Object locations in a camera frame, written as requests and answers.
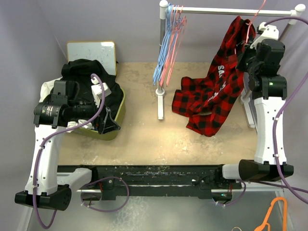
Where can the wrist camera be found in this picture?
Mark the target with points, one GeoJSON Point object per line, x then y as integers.
{"type": "Point", "coordinates": [97, 92]}
{"type": "Point", "coordinates": [265, 32]}

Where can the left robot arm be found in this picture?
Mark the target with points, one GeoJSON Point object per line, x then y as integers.
{"type": "Point", "coordinates": [44, 188]}

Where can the white clothes rack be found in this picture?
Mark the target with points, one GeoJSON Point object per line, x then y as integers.
{"type": "Point", "coordinates": [297, 11]}

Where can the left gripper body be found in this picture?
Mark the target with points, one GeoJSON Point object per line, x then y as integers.
{"type": "Point", "coordinates": [83, 110]}

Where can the black garment pile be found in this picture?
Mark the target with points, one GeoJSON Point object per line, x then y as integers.
{"type": "Point", "coordinates": [82, 70]}

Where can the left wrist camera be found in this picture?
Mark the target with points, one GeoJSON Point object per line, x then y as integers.
{"type": "Point", "coordinates": [97, 92]}

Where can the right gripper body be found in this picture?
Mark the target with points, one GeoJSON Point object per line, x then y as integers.
{"type": "Point", "coordinates": [247, 62]}

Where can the white whiteboard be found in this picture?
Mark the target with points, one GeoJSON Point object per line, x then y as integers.
{"type": "Point", "coordinates": [103, 51]}

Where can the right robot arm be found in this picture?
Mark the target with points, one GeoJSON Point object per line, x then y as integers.
{"type": "Point", "coordinates": [269, 93]}

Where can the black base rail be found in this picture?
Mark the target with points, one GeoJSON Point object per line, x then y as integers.
{"type": "Point", "coordinates": [201, 181]}

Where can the red black plaid shirt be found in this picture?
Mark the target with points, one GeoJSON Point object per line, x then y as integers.
{"type": "Point", "coordinates": [207, 101]}

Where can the blue hangers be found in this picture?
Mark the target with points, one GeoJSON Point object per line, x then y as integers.
{"type": "Point", "coordinates": [166, 23]}

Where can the pink hangers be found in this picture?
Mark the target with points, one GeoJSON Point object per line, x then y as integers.
{"type": "Point", "coordinates": [178, 28]}

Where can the green laundry basket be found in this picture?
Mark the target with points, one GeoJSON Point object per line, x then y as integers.
{"type": "Point", "coordinates": [119, 117]}

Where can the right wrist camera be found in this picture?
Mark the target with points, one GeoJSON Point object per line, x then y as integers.
{"type": "Point", "coordinates": [265, 32]}

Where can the single pink hanger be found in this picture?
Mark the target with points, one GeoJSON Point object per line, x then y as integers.
{"type": "Point", "coordinates": [252, 20]}

